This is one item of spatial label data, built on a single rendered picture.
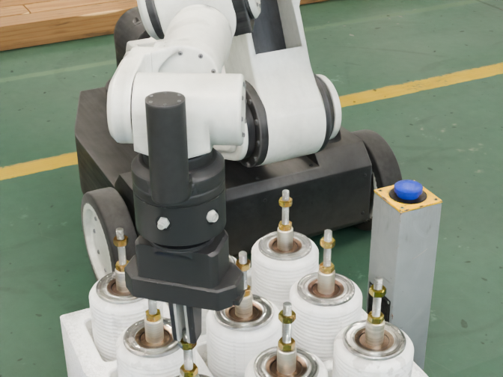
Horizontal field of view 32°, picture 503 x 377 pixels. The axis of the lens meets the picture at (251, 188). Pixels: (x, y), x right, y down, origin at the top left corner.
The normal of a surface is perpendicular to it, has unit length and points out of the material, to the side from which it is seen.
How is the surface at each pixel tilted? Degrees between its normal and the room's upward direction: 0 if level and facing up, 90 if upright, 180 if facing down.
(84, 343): 0
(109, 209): 25
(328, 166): 46
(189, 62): 91
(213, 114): 72
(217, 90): 38
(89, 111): 0
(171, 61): 91
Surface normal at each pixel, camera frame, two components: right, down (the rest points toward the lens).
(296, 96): 0.34, -0.22
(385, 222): -0.91, 0.21
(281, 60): 0.40, 0.01
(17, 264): 0.00, -0.88
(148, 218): -0.61, 0.38
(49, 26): 0.45, 0.42
